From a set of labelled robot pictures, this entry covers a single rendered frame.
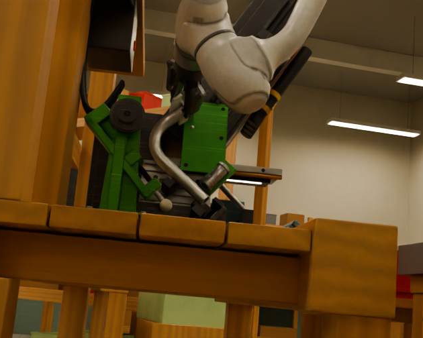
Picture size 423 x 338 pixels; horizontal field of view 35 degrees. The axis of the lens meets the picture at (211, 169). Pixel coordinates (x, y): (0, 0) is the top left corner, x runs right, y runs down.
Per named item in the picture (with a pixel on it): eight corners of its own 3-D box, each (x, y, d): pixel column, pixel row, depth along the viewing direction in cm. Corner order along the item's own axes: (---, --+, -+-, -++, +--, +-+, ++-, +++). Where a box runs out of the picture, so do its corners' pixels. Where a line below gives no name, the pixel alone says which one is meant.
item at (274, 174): (271, 188, 200) (272, 178, 201) (282, 180, 184) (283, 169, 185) (142, 175, 197) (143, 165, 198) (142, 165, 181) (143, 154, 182)
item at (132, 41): (133, 73, 183) (139, 23, 186) (131, 51, 167) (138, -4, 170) (88, 68, 182) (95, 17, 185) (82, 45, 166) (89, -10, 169)
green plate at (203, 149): (220, 188, 176) (224, 119, 185) (224, 175, 169) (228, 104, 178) (177, 183, 176) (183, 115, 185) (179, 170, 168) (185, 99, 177)
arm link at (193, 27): (164, 30, 149) (190, 73, 144) (172, -22, 136) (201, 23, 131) (206, 19, 153) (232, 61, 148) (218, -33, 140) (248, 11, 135)
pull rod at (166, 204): (171, 213, 143) (174, 186, 144) (172, 211, 140) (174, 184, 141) (146, 210, 143) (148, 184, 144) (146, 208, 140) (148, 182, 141)
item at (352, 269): (250, 304, 251) (254, 265, 254) (396, 319, 105) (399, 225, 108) (213, 301, 250) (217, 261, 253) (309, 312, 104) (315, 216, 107)
